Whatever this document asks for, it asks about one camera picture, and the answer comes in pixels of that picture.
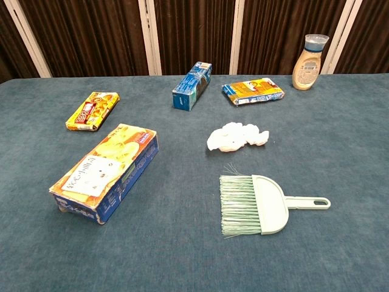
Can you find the pale green hand broom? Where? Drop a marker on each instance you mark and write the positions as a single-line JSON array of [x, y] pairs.
[[270, 207]]

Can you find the long blue carton box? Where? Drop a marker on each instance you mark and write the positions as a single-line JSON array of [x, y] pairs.
[[190, 86]]

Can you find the flat yellow blue snack packet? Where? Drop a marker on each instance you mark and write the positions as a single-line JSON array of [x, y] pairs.
[[252, 91]]

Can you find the large yellow blue snack box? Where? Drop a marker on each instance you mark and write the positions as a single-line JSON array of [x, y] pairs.
[[103, 170]]

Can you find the blue felt table mat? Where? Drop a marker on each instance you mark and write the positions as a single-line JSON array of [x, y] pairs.
[[182, 243]]

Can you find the small yellow red snack box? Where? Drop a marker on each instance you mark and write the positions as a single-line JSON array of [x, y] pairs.
[[91, 111]]

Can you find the beige sauce bottle clear cap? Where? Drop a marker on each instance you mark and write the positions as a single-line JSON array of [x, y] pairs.
[[305, 73]]

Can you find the white partition frame post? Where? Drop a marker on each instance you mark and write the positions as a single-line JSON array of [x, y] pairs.
[[338, 45], [28, 39], [150, 39], [237, 36]]

